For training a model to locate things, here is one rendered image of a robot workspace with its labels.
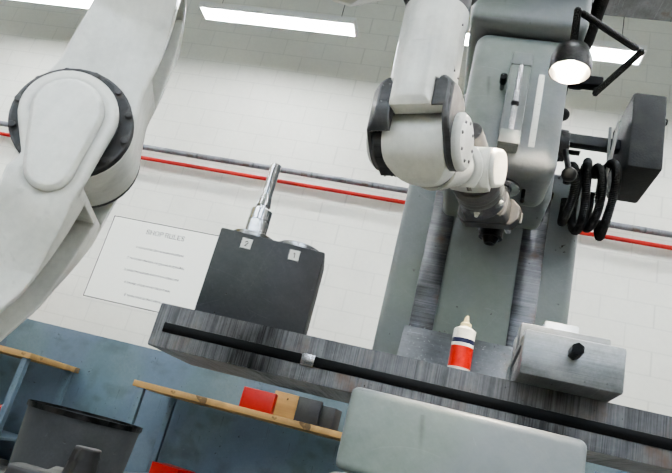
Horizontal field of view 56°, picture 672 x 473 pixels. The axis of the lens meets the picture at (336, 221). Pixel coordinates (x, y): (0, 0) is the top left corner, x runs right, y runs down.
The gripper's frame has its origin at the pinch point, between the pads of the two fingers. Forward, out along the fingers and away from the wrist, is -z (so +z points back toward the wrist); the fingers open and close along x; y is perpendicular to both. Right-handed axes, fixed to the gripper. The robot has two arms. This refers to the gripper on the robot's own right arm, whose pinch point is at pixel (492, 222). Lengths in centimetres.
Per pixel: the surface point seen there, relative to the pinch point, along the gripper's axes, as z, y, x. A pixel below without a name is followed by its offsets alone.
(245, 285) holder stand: 16, 24, 42
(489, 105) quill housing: 10.2, -21.3, 2.3
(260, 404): -314, 26, 225
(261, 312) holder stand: 13.9, 28.8, 38.2
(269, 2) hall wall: -333, -397, 367
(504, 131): 13.0, -13.4, -2.3
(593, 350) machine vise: 15.2, 26.8, -22.0
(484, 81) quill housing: 10.7, -26.9, 4.1
